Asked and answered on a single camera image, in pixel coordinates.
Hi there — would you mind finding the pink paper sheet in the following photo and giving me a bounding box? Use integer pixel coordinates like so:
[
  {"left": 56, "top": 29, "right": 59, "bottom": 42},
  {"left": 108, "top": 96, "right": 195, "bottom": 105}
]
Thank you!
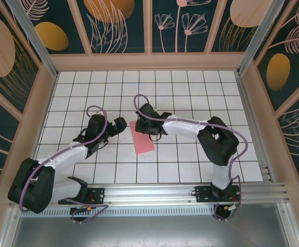
[{"left": 129, "top": 120, "right": 155, "bottom": 155}]

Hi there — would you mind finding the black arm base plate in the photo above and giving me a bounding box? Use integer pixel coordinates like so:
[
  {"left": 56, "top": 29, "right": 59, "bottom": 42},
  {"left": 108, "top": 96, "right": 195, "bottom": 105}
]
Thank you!
[
  {"left": 58, "top": 187, "right": 105, "bottom": 205},
  {"left": 195, "top": 185, "right": 242, "bottom": 204}
]

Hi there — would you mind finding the aluminium frame post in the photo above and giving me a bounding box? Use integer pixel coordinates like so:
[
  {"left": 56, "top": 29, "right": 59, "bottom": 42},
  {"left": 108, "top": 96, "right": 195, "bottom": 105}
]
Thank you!
[
  {"left": 5, "top": 0, "right": 60, "bottom": 79},
  {"left": 236, "top": 0, "right": 293, "bottom": 77}
]

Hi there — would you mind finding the small circuit board with connectors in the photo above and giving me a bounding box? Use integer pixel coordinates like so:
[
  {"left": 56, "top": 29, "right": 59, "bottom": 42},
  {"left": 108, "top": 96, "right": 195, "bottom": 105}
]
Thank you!
[
  {"left": 222, "top": 203, "right": 243, "bottom": 214},
  {"left": 71, "top": 205, "right": 96, "bottom": 214}
]

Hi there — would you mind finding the grey metal panel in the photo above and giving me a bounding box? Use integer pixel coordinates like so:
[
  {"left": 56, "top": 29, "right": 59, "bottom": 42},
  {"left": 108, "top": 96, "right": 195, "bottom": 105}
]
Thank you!
[{"left": 9, "top": 215, "right": 298, "bottom": 247}]

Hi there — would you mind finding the aluminium frame bar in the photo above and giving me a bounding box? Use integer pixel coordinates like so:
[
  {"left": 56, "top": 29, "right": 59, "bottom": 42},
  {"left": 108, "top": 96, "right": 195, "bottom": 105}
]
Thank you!
[
  {"left": 277, "top": 203, "right": 299, "bottom": 247},
  {"left": 0, "top": 205, "right": 21, "bottom": 247}
]

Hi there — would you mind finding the purple cable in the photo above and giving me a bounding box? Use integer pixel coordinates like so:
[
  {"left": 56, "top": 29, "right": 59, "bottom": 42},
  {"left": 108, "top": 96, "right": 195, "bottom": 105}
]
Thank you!
[
  {"left": 134, "top": 94, "right": 248, "bottom": 222},
  {"left": 17, "top": 105, "right": 109, "bottom": 225}
]

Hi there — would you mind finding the aluminium mounting rail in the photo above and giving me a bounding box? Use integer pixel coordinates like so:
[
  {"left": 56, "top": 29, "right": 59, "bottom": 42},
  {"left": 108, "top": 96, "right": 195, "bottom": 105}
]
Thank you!
[{"left": 9, "top": 182, "right": 291, "bottom": 207}]

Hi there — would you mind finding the aluminium side rail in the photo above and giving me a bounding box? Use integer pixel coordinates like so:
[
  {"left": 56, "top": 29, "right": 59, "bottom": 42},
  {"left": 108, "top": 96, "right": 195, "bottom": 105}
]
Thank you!
[{"left": 234, "top": 71, "right": 277, "bottom": 184}]

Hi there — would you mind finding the slotted grey cable tray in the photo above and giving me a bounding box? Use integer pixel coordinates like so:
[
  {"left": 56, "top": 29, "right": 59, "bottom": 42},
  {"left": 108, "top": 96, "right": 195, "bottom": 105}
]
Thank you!
[{"left": 20, "top": 207, "right": 218, "bottom": 217}]

